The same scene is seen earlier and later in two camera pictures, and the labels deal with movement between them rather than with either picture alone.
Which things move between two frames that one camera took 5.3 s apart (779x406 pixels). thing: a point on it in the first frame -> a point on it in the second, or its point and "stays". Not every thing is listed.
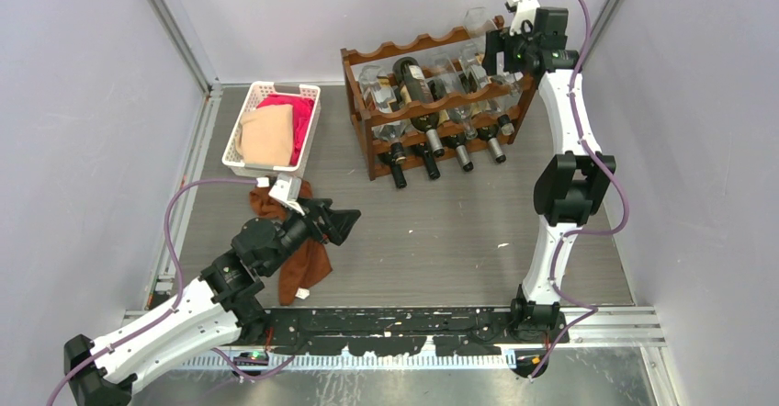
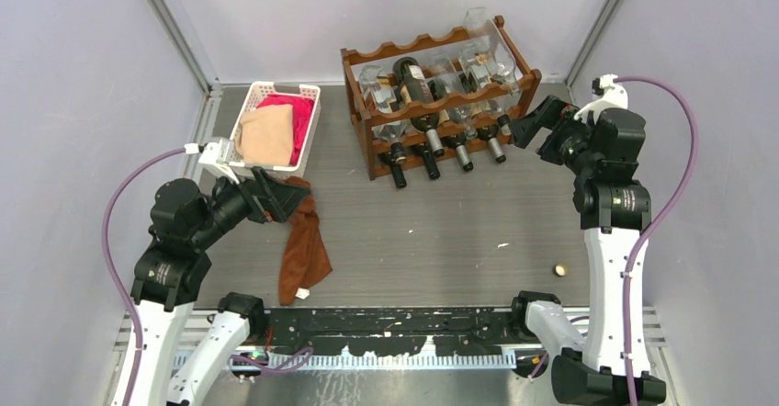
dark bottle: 397,164 stays
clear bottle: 478,20 stays
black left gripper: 336,222 -> 270,198
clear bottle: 491,95 -> 481,79
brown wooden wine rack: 427,97 stays
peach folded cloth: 265,135 stays
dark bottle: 490,133 stays
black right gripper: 499,40 -> 553,114
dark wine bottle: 458,143 stays
